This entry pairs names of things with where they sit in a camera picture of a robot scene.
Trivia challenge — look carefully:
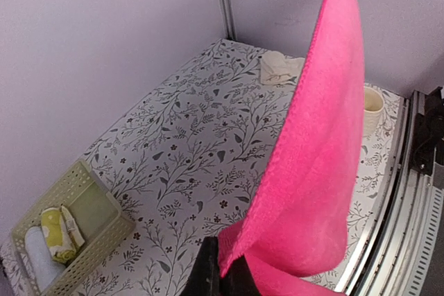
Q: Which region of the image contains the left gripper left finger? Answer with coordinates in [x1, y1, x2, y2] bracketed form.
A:
[185, 236, 220, 296]

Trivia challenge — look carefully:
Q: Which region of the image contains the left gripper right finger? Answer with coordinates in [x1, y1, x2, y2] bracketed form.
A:
[220, 256, 261, 296]

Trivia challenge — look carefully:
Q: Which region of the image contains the pink towel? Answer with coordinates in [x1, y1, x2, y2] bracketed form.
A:
[219, 0, 365, 295]

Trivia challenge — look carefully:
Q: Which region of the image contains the cream ribbed mug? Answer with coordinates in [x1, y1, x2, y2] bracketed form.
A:
[363, 87, 384, 137]

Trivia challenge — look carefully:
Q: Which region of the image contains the green plastic basket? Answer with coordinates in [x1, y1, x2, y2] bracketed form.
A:
[10, 159, 135, 295]

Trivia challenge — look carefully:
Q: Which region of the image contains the green patterned rolled towel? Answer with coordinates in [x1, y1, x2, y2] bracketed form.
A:
[40, 205, 86, 265]

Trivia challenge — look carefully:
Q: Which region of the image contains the cream white towel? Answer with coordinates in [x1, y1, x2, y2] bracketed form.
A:
[259, 51, 305, 85]

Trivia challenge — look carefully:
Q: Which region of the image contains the light blue rolled towel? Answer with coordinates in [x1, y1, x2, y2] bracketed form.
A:
[24, 227, 65, 292]

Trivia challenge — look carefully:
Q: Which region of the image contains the aluminium front rail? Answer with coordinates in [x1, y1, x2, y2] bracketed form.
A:
[322, 90, 443, 295]

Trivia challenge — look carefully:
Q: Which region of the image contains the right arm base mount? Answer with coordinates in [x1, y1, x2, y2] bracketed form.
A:
[410, 87, 443, 176]

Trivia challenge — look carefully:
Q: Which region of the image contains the right aluminium frame post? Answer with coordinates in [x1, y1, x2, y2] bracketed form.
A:
[219, 0, 237, 41]

